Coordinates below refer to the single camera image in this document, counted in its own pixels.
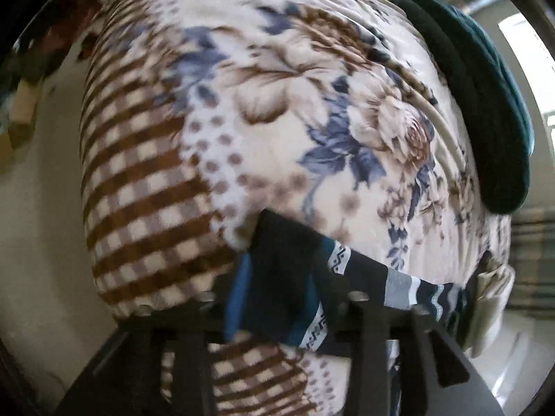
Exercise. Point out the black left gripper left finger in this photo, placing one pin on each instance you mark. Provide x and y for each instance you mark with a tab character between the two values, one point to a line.
158	362

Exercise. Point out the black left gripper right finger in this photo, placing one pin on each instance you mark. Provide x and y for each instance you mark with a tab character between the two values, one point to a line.
399	335

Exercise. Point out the striped navy grey sweater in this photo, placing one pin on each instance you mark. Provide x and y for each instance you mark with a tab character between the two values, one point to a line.
291	281

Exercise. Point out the bright bedroom window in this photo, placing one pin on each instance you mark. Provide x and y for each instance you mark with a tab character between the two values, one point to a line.
537	64

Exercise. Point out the grey green curtain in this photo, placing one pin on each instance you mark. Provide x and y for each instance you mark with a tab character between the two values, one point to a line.
532	257

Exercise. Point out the teal folded blanket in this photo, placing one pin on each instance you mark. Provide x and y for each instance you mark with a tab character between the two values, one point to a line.
495	115

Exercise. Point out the floral beige bed blanket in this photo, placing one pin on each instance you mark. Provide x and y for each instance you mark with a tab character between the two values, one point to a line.
198	115

